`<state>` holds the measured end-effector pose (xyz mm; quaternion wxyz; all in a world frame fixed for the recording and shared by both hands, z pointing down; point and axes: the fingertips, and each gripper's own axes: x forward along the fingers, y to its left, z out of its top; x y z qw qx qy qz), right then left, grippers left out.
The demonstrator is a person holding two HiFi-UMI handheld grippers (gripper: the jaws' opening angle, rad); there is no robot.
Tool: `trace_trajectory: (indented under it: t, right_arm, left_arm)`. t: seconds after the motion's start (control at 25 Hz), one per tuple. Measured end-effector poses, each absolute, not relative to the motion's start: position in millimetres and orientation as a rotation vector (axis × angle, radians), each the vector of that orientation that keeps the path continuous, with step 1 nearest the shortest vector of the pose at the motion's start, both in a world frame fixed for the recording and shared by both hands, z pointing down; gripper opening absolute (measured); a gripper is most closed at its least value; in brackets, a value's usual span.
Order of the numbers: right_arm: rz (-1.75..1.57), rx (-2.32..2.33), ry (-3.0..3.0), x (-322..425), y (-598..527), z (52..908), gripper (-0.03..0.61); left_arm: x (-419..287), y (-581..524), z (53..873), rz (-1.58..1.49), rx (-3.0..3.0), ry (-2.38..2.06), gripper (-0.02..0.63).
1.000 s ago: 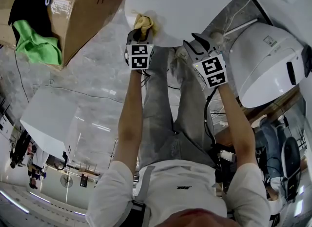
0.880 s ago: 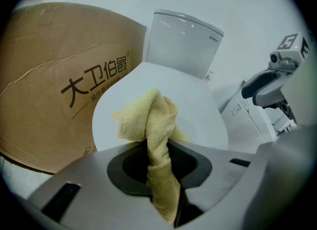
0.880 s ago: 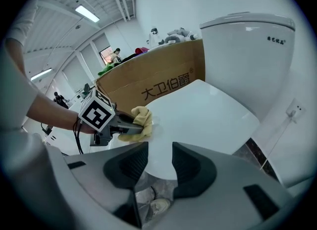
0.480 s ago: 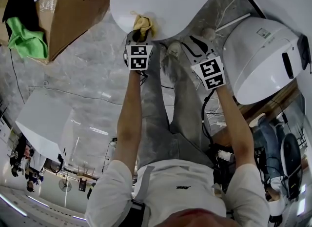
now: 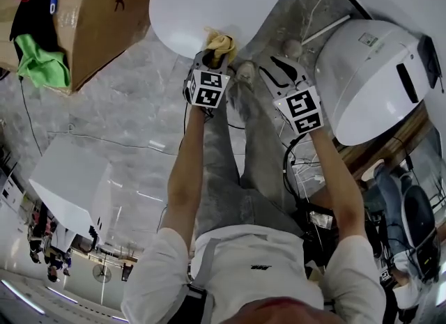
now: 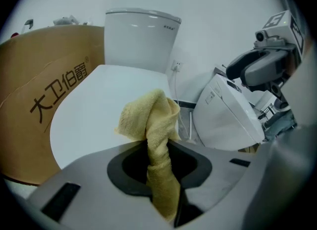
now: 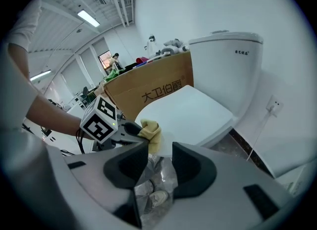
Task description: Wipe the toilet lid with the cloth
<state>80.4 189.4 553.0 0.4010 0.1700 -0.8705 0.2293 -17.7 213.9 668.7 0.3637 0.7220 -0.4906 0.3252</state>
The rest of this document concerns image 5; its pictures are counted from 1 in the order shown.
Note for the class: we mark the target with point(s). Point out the person's face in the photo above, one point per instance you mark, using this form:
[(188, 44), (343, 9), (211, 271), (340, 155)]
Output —
[(282, 310)]

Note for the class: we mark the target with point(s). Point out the person's grey trousers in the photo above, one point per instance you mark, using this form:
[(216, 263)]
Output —
[(244, 162)]

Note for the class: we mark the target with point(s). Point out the person's right forearm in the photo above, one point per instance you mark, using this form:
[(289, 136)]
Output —
[(334, 183)]

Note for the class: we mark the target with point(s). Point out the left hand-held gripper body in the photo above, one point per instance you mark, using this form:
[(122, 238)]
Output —
[(205, 87)]

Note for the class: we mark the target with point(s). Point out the white square box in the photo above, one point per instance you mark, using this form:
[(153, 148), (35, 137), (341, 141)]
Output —
[(73, 183)]

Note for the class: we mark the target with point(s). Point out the brown cardboard box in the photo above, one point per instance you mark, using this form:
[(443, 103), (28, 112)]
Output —
[(101, 19)]

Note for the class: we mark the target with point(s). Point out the standing fan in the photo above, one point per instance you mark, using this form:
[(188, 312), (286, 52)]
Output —
[(101, 274)]

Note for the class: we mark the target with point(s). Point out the black cloth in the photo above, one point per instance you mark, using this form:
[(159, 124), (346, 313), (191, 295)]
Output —
[(35, 19)]

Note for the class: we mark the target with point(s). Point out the black box with silver foil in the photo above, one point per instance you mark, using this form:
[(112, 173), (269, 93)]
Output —
[(320, 218)]

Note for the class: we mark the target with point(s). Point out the yellow cloth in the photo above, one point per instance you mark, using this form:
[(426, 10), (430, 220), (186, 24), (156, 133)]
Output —
[(221, 45)]

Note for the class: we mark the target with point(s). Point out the grey round ball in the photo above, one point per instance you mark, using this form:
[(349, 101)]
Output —
[(292, 48)]

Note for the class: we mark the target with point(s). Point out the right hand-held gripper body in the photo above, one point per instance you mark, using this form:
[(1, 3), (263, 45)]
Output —
[(301, 106)]

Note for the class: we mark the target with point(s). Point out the person's left forearm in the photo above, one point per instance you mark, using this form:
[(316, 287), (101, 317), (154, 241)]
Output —
[(184, 169)]

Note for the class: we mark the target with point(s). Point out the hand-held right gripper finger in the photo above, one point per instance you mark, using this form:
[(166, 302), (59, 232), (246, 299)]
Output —
[(287, 68), (271, 80)]

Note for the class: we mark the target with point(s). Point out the white plastic pipe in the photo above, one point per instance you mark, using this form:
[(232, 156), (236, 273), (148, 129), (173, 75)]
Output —
[(325, 30)]

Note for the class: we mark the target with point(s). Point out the person's grey shoe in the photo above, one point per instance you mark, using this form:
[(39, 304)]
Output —
[(245, 73)]

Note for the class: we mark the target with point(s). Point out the green cloth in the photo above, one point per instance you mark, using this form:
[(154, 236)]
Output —
[(42, 63)]

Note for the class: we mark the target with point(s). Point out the white toilet body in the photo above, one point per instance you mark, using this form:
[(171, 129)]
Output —
[(366, 78)]

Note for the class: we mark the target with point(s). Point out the person's white shirt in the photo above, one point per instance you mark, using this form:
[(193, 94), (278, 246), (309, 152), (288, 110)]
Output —
[(258, 281)]

